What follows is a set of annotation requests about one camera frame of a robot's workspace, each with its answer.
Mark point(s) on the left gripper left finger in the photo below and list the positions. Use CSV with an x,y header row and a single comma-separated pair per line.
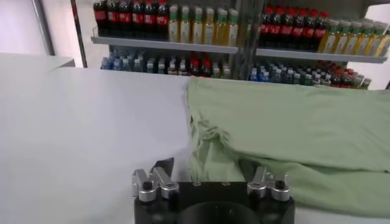
x,y
158,182

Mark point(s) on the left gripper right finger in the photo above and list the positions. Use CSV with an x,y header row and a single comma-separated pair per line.
x,y
265,185

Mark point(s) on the green t-shirt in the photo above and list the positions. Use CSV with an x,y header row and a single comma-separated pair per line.
x,y
289,128

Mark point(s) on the drinks shelf unit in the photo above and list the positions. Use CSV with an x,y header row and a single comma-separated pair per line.
x,y
320,56
164,45

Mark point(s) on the yellow drink bottle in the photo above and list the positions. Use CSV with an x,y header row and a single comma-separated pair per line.
x,y
353,44
327,42
365,44
377,45
209,29
197,29
386,45
221,29
233,29
173,29
341,42
185,29

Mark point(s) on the red cap cola bottle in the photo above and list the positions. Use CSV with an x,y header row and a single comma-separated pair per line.
x,y
298,30
267,30
112,18
137,18
287,30
125,18
320,32
150,18
100,18
277,30
309,32
163,18

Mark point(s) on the black frame bar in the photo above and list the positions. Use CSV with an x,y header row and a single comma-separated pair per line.
x,y
78,33

